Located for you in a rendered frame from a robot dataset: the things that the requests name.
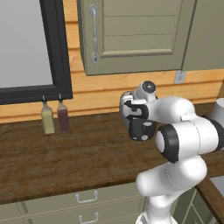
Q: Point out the black framed window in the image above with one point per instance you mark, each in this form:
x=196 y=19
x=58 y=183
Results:
x=59 y=49

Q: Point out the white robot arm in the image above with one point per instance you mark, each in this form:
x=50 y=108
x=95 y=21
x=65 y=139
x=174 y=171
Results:
x=180 y=175

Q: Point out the grey wall socket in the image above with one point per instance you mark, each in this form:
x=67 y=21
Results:
x=180 y=77

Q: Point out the olive plain wall cupboard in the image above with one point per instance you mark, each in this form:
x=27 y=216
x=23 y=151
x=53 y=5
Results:
x=205 y=35

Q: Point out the yellow-green bottle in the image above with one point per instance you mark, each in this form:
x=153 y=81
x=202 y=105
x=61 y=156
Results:
x=47 y=120

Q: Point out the silver and black toaster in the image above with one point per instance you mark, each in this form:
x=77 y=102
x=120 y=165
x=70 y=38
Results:
x=143 y=130

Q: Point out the large olive drawer front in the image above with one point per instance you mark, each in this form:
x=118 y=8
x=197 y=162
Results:
x=52 y=202

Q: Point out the olive wall cupboard door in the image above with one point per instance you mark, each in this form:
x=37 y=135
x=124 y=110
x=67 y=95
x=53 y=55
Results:
x=137 y=35

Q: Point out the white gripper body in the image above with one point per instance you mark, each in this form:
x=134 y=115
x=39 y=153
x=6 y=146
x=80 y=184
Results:
x=139 y=108

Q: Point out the dark red bottle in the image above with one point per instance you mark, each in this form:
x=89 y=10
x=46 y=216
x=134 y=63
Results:
x=63 y=119

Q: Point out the grey sink basin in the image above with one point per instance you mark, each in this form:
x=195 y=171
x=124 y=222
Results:
x=218 y=182

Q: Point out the olive base cupboard door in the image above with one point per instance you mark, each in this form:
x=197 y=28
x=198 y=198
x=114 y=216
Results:
x=191 y=208

